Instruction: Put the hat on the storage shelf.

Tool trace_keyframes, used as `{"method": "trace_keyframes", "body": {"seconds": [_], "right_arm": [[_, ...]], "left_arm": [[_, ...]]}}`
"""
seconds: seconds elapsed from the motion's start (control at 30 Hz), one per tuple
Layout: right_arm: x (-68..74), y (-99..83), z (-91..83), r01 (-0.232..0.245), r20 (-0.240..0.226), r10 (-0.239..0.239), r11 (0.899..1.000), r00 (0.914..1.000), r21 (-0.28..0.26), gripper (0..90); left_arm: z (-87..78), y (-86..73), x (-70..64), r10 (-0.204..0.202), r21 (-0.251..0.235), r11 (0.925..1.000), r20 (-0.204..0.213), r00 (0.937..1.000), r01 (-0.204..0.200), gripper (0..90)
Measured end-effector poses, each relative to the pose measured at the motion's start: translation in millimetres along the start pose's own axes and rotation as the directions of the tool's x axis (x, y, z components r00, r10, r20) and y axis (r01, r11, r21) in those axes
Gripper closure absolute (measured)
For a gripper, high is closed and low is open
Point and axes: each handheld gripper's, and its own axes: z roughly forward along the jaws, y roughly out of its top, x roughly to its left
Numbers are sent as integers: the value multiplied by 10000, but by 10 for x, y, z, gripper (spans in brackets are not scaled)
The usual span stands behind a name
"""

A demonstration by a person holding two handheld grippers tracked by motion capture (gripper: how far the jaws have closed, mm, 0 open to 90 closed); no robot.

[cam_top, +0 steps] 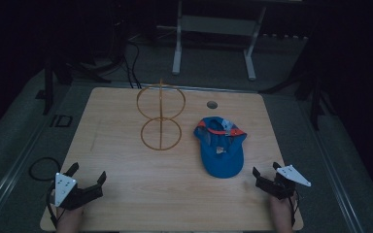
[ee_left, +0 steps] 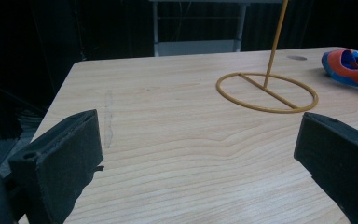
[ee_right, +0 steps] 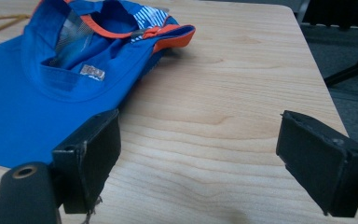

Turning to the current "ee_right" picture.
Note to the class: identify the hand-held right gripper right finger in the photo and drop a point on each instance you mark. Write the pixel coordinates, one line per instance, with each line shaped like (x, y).
(318, 168)

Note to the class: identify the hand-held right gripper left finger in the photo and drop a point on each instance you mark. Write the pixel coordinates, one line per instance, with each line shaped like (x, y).
(87, 161)

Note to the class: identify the blue and orange cap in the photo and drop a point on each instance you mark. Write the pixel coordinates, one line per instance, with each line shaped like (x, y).
(43, 93)

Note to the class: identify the black metal stand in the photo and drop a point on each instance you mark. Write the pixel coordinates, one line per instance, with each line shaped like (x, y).
(351, 43)

